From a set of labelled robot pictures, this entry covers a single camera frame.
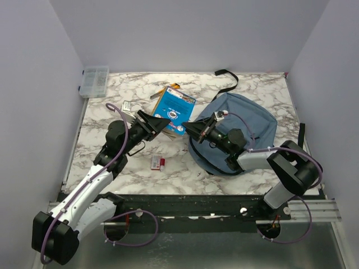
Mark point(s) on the yellow utility knife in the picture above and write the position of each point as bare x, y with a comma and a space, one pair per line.
159, 93

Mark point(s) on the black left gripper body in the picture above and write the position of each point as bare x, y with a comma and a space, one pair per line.
137, 133

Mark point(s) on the aluminium rail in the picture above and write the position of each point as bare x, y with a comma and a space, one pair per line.
321, 211

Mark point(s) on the blue blister pack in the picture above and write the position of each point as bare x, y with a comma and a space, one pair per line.
176, 106

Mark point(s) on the black mounting base plate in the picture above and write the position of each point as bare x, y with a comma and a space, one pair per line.
145, 214

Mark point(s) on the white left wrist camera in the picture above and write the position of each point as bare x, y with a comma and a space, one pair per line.
126, 109

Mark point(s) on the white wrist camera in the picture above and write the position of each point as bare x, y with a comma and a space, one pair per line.
126, 109
220, 115

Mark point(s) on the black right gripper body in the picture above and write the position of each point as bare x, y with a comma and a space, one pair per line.
216, 138

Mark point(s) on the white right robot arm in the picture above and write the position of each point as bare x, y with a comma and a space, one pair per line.
296, 170

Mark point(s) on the blue backpack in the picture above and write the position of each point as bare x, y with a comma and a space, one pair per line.
257, 124

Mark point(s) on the red white glue stick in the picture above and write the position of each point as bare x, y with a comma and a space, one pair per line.
162, 164

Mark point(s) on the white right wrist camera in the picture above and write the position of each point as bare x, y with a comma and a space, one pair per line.
220, 115

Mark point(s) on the red white staples box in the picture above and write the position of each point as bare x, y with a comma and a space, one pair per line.
155, 162

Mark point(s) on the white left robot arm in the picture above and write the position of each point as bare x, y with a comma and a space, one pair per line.
56, 234

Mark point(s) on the clear plastic organizer box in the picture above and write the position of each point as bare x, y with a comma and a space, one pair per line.
94, 82

